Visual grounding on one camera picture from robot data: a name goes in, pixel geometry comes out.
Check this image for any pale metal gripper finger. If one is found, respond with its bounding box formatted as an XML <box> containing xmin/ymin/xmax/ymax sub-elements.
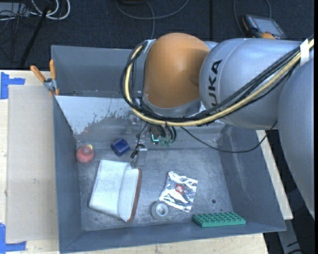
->
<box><xmin>136</xmin><ymin>146</ymin><xmax>148</xmax><ymax>167</ymax></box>

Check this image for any blue cup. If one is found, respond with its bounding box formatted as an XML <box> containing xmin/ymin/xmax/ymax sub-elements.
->
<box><xmin>110</xmin><ymin>138</ymin><xmax>131</xmax><ymax>157</ymax></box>

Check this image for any white sponge with brown edge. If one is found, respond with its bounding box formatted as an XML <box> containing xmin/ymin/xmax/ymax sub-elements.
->
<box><xmin>117</xmin><ymin>168</ymin><xmax>143</xmax><ymax>223</ymax></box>

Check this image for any white flat box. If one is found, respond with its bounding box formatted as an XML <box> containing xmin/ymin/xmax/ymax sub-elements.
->
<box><xmin>88</xmin><ymin>159</ymin><xmax>130</xmax><ymax>218</ymax></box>

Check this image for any silver foil packet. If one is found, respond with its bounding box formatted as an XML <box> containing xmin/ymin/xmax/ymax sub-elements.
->
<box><xmin>158</xmin><ymin>170</ymin><xmax>199</xmax><ymax>213</ymax></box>

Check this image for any grey metal bin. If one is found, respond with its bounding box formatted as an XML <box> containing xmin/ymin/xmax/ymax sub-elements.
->
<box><xmin>50</xmin><ymin>45</ymin><xmax>287</xmax><ymax>254</ymax></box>

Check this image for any red and yellow toy fruit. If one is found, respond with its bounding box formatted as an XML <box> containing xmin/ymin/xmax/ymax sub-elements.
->
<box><xmin>75</xmin><ymin>143</ymin><xmax>95</xmax><ymax>164</ymax></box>

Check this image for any green studded flat block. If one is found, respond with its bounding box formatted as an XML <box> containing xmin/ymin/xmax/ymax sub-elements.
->
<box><xmin>192</xmin><ymin>211</ymin><xmax>246</xmax><ymax>228</ymax></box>

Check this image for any brown cardboard board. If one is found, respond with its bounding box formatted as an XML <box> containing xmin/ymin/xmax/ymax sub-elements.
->
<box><xmin>5</xmin><ymin>85</ymin><xmax>59</xmax><ymax>244</ymax></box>

